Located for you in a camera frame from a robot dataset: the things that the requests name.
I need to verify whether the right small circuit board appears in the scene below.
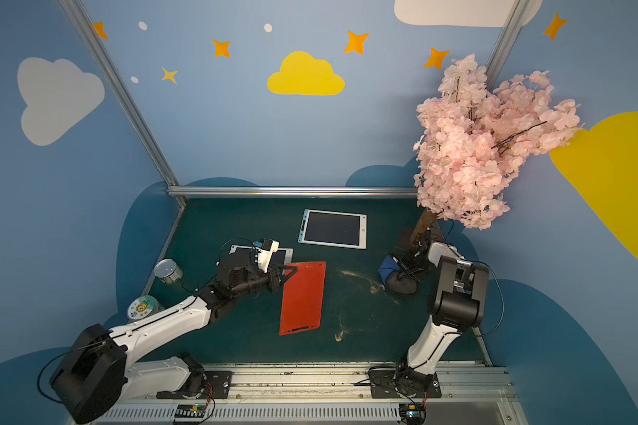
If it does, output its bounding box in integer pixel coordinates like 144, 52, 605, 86
399, 403, 425, 425

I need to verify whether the red frame drawing tablet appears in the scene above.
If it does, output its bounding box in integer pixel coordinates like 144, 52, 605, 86
279, 262, 326, 336

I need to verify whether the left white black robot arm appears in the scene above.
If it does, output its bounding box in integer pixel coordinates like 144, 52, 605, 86
50, 249, 298, 424

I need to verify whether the left small circuit board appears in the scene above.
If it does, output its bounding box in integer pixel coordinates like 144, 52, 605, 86
172, 404, 206, 424

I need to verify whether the pink cherry blossom tree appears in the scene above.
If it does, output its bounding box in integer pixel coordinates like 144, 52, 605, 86
413, 55, 581, 230

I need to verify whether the white frame drawing tablet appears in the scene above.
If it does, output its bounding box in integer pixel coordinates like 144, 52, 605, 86
229, 244, 293, 265

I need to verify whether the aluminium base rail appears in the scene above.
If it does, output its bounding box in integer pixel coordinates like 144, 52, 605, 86
66, 362, 527, 425

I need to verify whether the blue wiping cloth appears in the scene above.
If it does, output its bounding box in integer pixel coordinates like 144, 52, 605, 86
377, 255, 418, 296

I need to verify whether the small circuit board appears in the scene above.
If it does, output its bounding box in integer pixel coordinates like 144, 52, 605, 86
399, 403, 425, 425
172, 404, 206, 424

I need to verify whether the dark square tree base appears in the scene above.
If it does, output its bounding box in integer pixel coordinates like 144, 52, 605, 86
394, 227, 437, 256

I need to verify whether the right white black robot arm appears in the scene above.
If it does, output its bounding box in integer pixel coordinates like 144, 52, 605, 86
395, 242, 490, 384

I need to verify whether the white blue drawing tablet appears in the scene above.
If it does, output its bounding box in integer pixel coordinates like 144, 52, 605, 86
298, 209, 367, 250

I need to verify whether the silver tin can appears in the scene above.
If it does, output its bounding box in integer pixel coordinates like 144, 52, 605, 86
153, 259, 183, 284

